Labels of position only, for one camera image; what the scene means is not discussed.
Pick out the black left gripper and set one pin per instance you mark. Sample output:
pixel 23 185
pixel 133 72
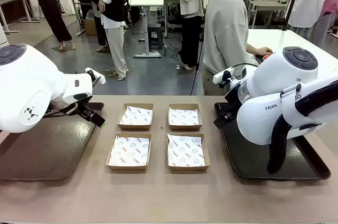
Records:
pixel 85 111

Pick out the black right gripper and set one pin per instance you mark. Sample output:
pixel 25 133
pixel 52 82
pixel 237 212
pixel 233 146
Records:
pixel 224 119

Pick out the brown paper food box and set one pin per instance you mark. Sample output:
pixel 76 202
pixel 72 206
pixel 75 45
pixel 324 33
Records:
pixel 185 128
pixel 135 126
pixel 188 168
pixel 126 168

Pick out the white printed paper liner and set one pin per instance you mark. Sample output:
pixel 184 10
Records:
pixel 129 151
pixel 136 115
pixel 183 117
pixel 185 151

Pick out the person's right forearm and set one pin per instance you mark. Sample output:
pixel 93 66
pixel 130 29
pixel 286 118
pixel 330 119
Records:
pixel 251 49

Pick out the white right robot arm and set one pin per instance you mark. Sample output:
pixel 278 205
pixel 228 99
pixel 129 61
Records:
pixel 290 81

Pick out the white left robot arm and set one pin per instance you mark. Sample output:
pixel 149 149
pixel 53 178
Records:
pixel 26 81

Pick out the brown plastic tray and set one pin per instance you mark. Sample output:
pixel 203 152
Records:
pixel 52 150

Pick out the person's right hand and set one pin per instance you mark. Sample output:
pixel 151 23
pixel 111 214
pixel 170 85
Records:
pixel 264 51

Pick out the red emergency stop button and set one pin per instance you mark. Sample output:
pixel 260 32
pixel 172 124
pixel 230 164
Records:
pixel 268 55

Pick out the person in dark trousers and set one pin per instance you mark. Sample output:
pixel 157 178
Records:
pixel 99 31

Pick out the cardboard box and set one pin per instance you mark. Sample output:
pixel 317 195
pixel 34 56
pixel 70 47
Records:
pixel 89 27

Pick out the person in grey sweater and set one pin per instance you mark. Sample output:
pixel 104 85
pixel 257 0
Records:
pixel 224 23

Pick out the large white table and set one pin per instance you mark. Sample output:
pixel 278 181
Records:
pixel 290 41

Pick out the grey stool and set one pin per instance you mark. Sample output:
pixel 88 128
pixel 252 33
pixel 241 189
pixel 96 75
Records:
pixel 154 33

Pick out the person in black top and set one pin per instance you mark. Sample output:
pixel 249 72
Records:
pixel 113 2

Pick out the person in beige jacket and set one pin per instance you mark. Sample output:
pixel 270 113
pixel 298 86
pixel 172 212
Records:
pixel 52 10

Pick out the grey workbench table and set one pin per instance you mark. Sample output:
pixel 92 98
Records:
pixel 266 7

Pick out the white height-adjustable desk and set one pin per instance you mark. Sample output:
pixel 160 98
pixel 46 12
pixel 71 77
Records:
pixel 146 0

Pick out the black slanted pole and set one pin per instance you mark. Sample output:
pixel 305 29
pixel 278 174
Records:
pixel 292 4

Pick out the pink garment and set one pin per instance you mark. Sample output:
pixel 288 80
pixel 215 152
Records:
pixel 331 4

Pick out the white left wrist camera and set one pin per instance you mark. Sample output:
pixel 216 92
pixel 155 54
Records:
pixel 103 80

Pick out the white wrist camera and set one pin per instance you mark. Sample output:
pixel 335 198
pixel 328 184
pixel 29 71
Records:
pixel 224 75
pixel 103 80

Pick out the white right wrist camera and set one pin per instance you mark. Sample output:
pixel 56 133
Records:
pixel 224 75

